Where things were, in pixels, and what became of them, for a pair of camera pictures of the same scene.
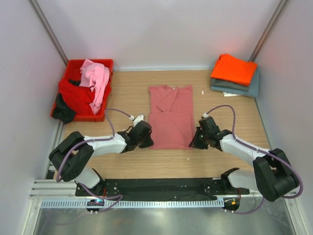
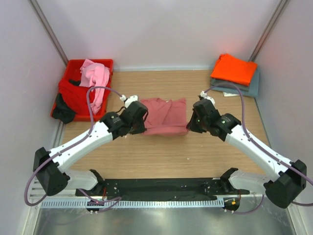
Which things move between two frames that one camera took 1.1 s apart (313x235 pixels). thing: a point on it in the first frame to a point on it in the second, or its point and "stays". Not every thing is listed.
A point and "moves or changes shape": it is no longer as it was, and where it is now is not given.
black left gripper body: x=148 y=134 to x=137 y=127
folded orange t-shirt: x=229 y=67 stays
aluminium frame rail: x=48 y=30 stays
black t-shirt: x=62 y=111 stays
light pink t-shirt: x=96 y=76 stays
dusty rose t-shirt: x=171 y=117 moves or changes shape
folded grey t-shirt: x=229 y=84 stays
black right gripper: x=194 y=142 to x=192 y=126
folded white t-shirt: x=225 y=94 stays
